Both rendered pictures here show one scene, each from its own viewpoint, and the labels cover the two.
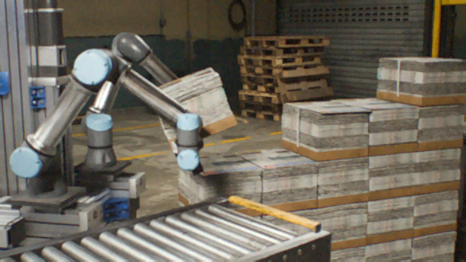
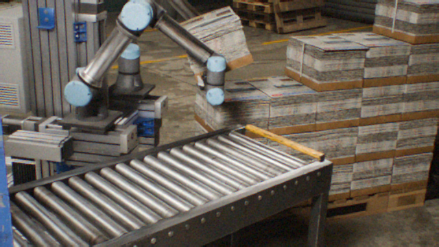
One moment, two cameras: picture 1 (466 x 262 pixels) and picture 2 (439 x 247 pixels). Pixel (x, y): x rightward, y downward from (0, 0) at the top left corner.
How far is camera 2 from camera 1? 0.38 m
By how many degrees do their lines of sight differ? 10
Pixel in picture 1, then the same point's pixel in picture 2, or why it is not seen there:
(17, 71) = (62, 8)
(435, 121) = (424, 57)
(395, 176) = (384, 105)
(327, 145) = (327, 77)
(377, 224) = (365, 145)
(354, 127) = (352, 62)
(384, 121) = (378, 57)
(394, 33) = not seen: outside the picture
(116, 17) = not seen: outside the picture
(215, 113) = (234, 51)
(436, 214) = (417, 138)
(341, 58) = not seen: outside the picture
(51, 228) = (95, 146)
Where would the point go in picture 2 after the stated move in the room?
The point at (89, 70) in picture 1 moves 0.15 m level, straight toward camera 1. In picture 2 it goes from (134, 18) to (138, 25)
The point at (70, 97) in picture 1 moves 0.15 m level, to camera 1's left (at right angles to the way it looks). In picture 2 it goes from (116, 40) to (79, 39)
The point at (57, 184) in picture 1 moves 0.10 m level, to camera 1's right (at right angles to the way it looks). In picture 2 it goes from (100, 110) to (123, 110)
